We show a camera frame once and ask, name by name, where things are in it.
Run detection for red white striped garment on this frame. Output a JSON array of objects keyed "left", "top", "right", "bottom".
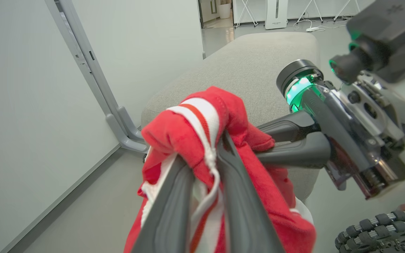
[{"left": 123, "top": 86, "right": 317, "bottom": 253}]

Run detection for white floor cable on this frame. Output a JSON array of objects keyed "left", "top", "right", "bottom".
[{"left": 292, "top": 16, "right": 351, "bottom": 31}]

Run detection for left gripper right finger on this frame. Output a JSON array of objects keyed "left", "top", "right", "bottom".
[{"left": 217, "top": 131, "right": 286, "bottom": 253}]

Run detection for black roller robot wheel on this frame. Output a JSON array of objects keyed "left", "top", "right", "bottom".
[{"left": 334, "top": 209, "right": 405, "bottom": 253}]

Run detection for white plant pot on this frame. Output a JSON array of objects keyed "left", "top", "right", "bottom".
[{"left": 218, "top": 3, "right": 232, "bottom": 20}]

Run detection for grey metal partition foot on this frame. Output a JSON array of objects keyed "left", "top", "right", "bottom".
[{"left": 44, "top": 0, "right": 150, "bottom": 154}]

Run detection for white folding stand legs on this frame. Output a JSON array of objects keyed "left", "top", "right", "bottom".
[
  {"left": 235, "top": 0, "right": 259, "bottom": 28},
  {"left": 296, "top": 0, "right": 324, "bottom": 24},
  {"left": 333, "top": 0, "right": 361, "bottom": 22}
]

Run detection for white standing appliance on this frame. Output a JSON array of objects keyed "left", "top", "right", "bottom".
[{"left": 264, "top": 0, "right": 289, "bottom": 30}]

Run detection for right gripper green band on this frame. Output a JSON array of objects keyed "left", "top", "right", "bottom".
[{"left": 255, "top": 59, "right": 405, "bottom": 201}]

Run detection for grey fabric sofa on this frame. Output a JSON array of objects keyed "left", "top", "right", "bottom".
[{"left": 141, "top": 32, "right": 321, "bottom": 203}]

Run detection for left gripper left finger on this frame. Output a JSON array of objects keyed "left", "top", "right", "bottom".
[{"left": 131, "top": 156, "right": 196, "bottom": 253}]

